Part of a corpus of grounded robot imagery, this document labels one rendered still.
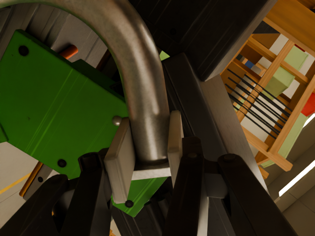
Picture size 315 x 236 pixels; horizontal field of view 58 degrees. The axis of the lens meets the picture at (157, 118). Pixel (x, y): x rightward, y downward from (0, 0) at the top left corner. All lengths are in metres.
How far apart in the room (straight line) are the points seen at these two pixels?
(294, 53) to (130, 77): 3.71
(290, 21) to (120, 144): 0.92
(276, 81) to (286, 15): 2.53
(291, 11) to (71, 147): 0.87
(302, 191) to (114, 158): 8.10
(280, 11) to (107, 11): 0.89
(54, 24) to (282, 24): 0.83
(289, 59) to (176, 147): 3.64
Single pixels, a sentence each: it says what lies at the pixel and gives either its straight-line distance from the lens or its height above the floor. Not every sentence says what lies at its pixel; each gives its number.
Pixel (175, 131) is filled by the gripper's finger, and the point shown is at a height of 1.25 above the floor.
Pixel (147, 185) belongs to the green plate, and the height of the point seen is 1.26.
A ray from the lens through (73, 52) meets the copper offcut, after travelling 0.75.
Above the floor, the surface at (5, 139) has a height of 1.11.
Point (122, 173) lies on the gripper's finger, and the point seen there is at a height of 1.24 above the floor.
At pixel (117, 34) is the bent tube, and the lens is 0.18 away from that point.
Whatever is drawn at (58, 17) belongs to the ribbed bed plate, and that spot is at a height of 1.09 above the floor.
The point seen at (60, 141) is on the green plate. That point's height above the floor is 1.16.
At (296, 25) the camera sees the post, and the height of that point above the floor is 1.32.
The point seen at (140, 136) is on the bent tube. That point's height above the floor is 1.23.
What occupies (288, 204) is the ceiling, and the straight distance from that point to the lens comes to 8.40.
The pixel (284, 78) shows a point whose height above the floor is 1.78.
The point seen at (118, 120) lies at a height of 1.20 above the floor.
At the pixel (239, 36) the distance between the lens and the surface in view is 0.33.
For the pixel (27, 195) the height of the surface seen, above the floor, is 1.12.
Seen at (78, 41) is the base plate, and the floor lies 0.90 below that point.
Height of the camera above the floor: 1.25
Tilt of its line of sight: 6 degrees down
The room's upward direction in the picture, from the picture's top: 129 degrees clockwise
